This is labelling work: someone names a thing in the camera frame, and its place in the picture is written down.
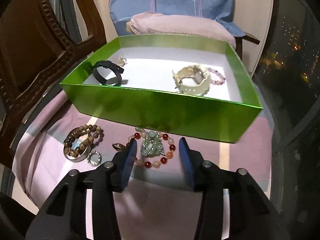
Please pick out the black wristband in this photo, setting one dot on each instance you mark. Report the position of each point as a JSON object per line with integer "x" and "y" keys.
{"x": 108, "y": 73}

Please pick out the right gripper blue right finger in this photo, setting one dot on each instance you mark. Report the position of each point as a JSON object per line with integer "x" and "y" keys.
{"x": 191, "y": 161}

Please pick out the carved wooden chair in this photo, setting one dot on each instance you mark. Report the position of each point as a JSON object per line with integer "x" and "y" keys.
{"x": 35, "y": 52}

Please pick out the cream white wristwatch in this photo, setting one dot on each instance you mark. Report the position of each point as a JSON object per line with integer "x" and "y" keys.
{"x": 192, "y": 80}

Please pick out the pink cushion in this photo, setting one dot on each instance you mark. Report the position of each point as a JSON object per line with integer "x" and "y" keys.
{"x": 156, "y": 23}

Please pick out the pink striped bed sheet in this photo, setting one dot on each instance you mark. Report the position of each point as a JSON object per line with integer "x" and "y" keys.
{"x": 156, "y": 203}

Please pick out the rhinestone ring brooch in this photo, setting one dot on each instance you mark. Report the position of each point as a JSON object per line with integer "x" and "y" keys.
{"x": 94, "y": 158}

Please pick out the silver bangle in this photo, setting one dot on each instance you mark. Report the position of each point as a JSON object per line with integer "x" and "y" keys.
{"x": 80, "y": 152}

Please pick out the green cardboard box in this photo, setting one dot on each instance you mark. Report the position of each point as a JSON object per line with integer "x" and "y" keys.
{"x": 148, "y": 96}

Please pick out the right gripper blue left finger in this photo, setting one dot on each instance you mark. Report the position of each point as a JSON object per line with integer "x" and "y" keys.
{"x": 123, "y": 163}

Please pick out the wooden armchair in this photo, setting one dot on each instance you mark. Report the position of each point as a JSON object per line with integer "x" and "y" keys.
{"x": 239, "y": 43}

